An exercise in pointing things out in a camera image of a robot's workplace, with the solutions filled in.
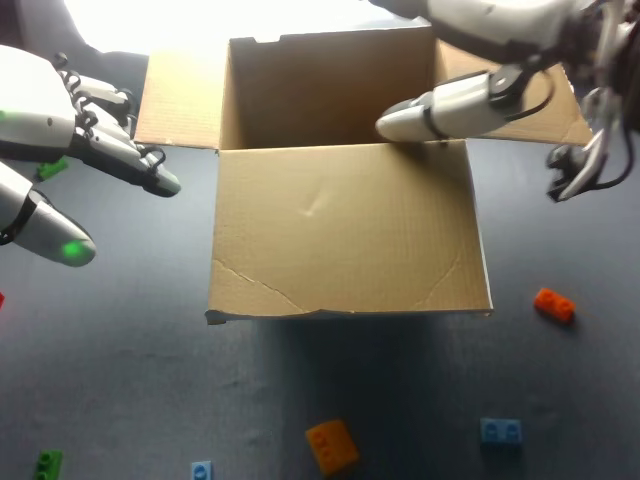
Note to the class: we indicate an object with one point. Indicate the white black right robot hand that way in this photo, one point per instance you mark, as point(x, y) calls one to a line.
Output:
point(460, 107)

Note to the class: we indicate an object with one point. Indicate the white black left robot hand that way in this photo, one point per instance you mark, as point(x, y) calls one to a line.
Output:
point(30, 115)

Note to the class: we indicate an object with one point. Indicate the cardboard box white outside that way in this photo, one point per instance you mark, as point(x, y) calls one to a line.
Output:
point(340, 225)

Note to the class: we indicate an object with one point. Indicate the green toy brick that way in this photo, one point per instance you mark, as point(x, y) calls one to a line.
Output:
point(49, 465)
point(50, 171)

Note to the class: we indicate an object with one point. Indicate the small orange toy brick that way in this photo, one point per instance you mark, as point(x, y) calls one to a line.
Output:
point(554, 305)

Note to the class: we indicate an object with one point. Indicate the grey table cloth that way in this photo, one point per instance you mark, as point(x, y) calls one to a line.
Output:
point(125, 375)

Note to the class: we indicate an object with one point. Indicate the blue-grey toy brick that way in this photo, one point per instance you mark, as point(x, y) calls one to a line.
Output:
point(501, 431)

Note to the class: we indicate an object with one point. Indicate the large orange toy brick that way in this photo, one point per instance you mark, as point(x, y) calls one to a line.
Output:
point(332, 447)

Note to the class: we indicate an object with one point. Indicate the light blue toy brick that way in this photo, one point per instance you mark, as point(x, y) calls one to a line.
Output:
point(201, 472)

